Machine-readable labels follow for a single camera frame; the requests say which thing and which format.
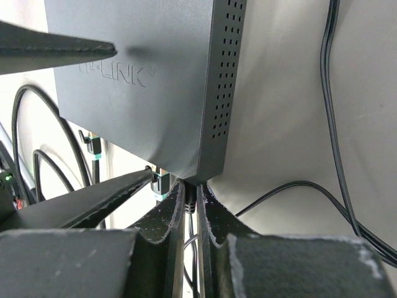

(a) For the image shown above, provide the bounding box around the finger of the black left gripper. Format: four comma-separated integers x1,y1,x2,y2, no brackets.
1,21,117,75
1,166,153,232

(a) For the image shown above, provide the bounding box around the black ethernet cable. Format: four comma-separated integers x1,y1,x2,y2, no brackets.
11,84,103,205
32,149,171,230

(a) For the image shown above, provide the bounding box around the dark grey network switch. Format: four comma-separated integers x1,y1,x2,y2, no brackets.
45,0,247,184

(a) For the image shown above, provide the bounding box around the thin black power cable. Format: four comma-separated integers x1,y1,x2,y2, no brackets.
182,0,397,298

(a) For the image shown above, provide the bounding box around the black ethernet cable right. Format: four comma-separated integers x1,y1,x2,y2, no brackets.
32,149,171,230

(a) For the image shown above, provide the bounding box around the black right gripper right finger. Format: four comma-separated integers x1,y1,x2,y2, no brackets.
197,184,396,297

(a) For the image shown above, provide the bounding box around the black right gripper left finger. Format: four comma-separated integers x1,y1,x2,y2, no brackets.
1,180,185,297

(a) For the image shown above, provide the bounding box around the black ethernet cable left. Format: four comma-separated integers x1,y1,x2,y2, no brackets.
11,84,103,205

